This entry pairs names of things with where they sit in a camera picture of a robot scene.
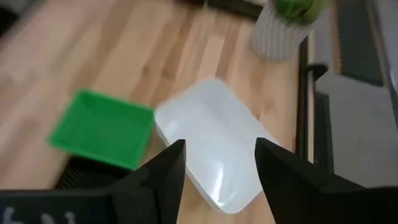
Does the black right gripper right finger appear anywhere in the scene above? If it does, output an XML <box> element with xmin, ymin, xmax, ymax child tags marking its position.
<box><xmin>254</xmin><ymin>137</ymin><xmax>398</xmax><ymax>224</ymax></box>

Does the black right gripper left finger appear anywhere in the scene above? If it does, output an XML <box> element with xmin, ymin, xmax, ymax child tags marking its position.
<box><xmin>109</xmin><ymin>139</ymin><xmax>187</xmax><ymax>224</ymax></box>

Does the black slotted plastic basket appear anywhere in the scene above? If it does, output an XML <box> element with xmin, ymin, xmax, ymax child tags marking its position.
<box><xmin>54</xmin><ymin>154</ymin><xmax>135</xmax><ymax>191</ymax></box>

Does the green slotted plastic basket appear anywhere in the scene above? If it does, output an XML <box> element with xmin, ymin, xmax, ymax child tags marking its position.
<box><xmin>46</xmin><ymin>88</ymin><xmax>156</xmax><ymax>172</ymax></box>

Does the white plastic bin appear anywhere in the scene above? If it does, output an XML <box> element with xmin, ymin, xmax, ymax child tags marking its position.
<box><xmin>154</xmin><ymin>77</ymin><xmax>280</xmax><ymax>215</ymax></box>

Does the grey triangle-patterned plant pot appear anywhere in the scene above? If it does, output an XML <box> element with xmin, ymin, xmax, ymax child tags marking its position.
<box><xmin>249</xmin><ymin>2</ymin><xmax>315</xmax><ymax>61</ymax></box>

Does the green artificial plant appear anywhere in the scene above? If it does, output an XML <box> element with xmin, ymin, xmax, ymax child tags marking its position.
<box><xmin>272</xmin><ymin>0</ymin><xmax>331</xmax><ymax>26</ymax></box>

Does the black table edge rail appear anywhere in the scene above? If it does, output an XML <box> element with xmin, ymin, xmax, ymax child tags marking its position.
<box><xmin>294</xmin><ymin>36</ymin><xmax>335</xmax><ymax>174</ymax></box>

